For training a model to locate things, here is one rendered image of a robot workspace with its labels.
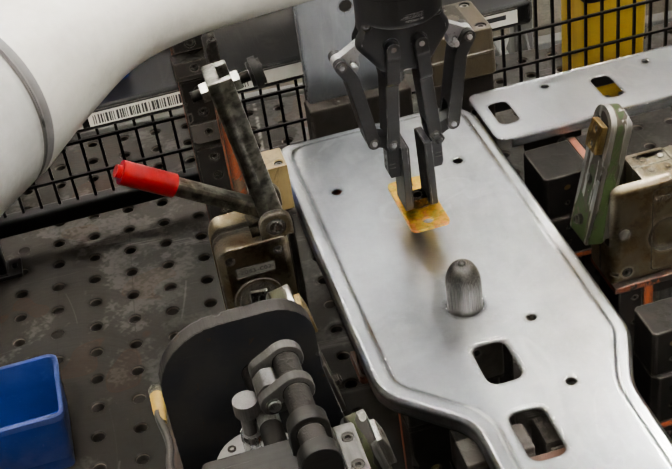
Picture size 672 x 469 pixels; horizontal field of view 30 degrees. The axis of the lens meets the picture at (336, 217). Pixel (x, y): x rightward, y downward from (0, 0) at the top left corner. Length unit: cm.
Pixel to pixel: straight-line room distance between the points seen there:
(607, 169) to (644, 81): 27
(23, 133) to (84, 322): 105
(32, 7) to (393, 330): 53
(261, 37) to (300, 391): 78
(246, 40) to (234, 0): 76
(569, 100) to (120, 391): 63
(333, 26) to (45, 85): 77
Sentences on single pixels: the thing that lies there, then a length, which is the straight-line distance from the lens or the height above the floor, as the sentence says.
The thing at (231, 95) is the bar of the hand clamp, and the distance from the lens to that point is 106.
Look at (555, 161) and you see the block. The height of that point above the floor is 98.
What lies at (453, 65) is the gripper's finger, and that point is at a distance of 112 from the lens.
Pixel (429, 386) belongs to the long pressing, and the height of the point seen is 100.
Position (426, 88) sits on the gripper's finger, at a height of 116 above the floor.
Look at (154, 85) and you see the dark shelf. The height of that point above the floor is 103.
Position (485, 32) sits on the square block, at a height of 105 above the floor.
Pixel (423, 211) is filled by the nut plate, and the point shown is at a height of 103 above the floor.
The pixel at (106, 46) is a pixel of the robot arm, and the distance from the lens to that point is 69.
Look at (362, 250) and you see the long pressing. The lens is 119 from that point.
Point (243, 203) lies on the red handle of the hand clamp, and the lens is 113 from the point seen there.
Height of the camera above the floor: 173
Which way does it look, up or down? 36 degrees down
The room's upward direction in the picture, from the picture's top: 9 degrees counter-clockwise
